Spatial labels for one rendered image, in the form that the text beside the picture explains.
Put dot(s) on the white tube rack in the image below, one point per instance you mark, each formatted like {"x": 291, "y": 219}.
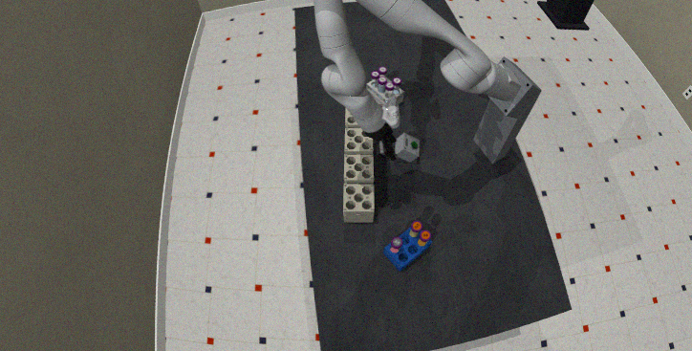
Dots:
{"x": 398, "y": 96}

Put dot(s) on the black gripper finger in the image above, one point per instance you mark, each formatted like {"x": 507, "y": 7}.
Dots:
{"x": 392, "y": 137}
{"x": 384, "y": 152}

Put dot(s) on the conical tube with yellow liquid and purple cap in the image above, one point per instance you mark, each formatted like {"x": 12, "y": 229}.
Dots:
{"x": 416, "y": 227}

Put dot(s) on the cream tube adapter block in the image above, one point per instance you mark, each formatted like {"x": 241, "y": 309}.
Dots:
{"x": 350, "y": 121}
{"x": 355, "y": 199}
{"x": 356, "y": 144}
{"x": 358, "y": 169}

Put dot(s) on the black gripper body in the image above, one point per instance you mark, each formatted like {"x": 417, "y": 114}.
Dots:
{"x": 380, "y": 134}

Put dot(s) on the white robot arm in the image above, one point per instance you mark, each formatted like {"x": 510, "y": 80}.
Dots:
{"x": 345, "y": 80}

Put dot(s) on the blue tube rack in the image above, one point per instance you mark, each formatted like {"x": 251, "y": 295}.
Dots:
{"x": 400, "y": 259}

